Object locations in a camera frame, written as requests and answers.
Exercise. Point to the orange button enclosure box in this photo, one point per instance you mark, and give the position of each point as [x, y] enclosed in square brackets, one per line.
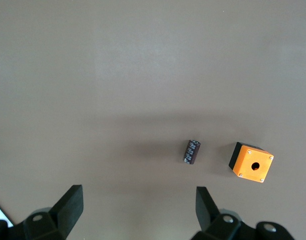
[252, 162]

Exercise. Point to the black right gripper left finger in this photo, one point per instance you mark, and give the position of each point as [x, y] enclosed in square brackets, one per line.
[68, 210]

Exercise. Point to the black cylindrical capacitor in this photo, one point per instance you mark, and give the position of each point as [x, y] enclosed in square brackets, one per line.
[191, 152]

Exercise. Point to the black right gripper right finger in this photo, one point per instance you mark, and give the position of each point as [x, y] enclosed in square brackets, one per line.
[210, 220]

